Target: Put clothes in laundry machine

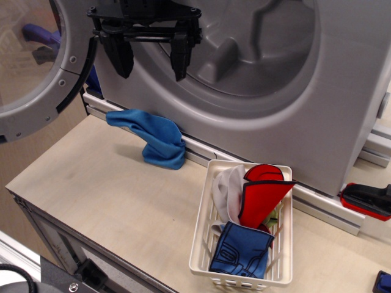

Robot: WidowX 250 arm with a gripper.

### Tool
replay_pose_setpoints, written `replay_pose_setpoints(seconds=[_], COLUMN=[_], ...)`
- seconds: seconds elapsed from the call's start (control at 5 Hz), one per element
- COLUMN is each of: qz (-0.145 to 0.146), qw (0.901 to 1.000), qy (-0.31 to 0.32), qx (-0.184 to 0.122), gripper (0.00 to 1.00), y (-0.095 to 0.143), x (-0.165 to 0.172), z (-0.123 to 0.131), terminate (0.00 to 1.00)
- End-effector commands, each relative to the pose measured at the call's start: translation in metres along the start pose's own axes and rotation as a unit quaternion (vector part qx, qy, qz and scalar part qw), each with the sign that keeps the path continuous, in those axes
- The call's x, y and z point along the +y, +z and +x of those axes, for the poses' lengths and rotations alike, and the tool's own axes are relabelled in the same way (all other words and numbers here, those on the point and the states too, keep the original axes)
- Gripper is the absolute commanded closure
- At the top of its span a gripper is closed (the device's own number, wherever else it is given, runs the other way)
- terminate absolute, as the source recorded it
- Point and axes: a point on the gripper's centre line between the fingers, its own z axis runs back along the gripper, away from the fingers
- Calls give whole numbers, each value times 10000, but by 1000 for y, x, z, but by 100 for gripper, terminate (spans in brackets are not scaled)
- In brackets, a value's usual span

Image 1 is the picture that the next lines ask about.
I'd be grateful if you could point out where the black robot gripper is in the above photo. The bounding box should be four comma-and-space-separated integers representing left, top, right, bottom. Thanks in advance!
87, 1, 202, 82

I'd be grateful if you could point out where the blue clamp behind door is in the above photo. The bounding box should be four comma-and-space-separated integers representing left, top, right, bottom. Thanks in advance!
22, 23, 61, 53

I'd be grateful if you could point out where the blue jeans print cloth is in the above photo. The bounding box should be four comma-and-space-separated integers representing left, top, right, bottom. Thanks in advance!
209, 222, 274, 279

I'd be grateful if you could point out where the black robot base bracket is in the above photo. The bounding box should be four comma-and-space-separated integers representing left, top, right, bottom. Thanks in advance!
40, 256, 109, 292

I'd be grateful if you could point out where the round transparent washer door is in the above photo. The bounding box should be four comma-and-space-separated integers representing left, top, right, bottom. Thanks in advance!
1, 1, 101, 143

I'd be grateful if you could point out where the green cloth piece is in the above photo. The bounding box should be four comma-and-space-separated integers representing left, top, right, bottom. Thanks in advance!
265, 202, 283, 228

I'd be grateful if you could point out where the red cloth with black trim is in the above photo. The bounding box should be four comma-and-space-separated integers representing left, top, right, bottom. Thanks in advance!
238, 164, 296, 229

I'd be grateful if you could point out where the grey toy washing machine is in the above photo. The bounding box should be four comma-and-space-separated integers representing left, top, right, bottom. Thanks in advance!
95, 1, 390, 195

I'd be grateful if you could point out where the aluminium table frame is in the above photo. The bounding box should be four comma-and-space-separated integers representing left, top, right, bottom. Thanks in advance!
9, 191, 175, 292

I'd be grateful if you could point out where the blue cloth on table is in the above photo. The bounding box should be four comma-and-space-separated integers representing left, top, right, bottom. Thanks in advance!
106, 109, 186, 170

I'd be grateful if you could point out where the blue black clamp corner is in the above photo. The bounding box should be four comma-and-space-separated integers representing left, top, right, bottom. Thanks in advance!
372, 270, 391, 293

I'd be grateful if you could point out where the grey white cloth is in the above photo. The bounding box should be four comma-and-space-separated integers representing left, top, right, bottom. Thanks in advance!
211, 164, 246, 236

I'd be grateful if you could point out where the black cable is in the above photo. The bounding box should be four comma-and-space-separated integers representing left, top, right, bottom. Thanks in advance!
0, 262, 39, 293

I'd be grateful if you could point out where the red black clamp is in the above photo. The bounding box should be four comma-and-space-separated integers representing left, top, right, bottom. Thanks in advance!
340, 183, 390, 222

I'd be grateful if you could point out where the white plastic laundry basket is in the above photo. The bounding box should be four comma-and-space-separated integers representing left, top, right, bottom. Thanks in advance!
189, 160, 295, 290

